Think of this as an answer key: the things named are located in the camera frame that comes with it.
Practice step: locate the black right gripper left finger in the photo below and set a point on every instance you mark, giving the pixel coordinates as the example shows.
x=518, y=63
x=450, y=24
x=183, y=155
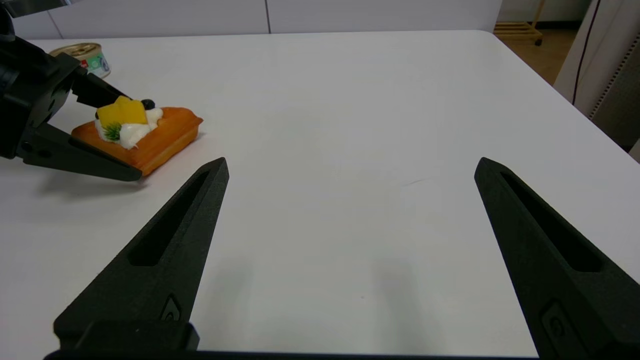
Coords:
x=185, y=250

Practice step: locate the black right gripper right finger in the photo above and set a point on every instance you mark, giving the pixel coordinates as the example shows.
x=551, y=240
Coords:
x=525, y=240

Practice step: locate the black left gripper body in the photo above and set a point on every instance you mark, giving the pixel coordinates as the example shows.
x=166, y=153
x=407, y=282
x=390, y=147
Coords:
x=25, y=90

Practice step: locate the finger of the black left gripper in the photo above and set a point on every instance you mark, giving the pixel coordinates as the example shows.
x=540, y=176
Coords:
x=75, y=155
x=97, y=92

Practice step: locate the triangle bread with fruit topping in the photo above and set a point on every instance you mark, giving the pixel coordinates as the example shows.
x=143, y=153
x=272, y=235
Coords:
x=160, y=140

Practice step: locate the small gold-lid tin can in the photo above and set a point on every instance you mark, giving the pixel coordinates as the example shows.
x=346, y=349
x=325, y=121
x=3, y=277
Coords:
x=95, y=62

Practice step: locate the wooden wheeled cart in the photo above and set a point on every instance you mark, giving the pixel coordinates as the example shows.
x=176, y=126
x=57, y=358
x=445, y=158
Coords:
x=520, y=30

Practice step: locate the white perforated appliance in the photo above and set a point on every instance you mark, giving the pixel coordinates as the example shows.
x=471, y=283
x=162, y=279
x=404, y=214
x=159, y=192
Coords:
x=615, y=50

